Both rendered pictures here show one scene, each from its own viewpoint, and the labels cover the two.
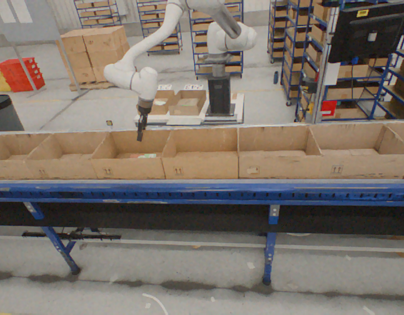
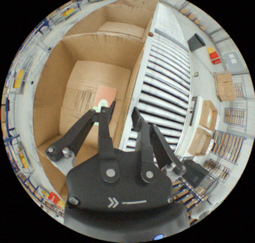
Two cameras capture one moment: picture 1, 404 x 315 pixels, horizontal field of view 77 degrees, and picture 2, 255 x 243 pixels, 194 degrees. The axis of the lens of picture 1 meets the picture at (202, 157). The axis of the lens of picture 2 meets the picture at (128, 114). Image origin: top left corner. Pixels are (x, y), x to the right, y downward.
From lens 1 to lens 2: 1.54 m
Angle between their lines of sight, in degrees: 46
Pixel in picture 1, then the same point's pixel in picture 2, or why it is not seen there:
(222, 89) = (191, 181)
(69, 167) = (82, 27)
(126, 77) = not seen: outside the picture
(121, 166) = (47, 85)
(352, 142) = not seen: hidden behind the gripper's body
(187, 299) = not seen: hidden behind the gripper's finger
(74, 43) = (229, 77)
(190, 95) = (206, 142)
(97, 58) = (225, 86)
